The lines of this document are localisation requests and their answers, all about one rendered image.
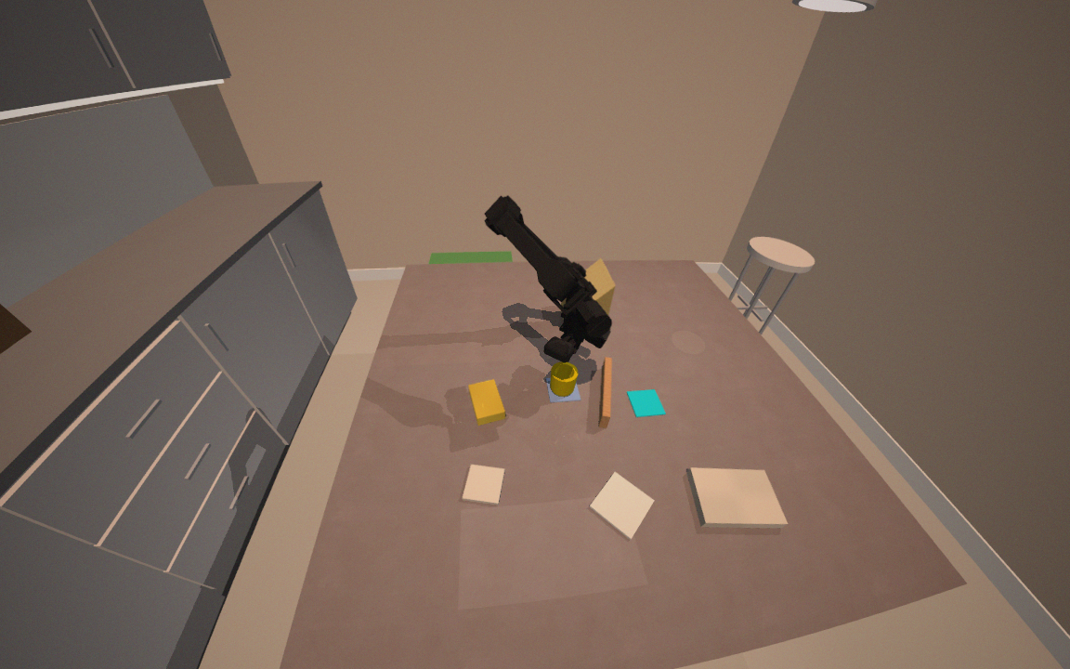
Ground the yellow cup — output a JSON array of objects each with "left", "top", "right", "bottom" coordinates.
[{"left": 550, "top": 361, "right": 578, "bottom": 397}]

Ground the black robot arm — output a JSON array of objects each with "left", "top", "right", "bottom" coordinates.
[{"left": 485, "top": 196, "right": 612, "bottom": 348}]

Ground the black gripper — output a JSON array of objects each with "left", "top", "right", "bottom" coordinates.
[{"left": 544, "top": 311, "right": 581, "bottom": 362}]

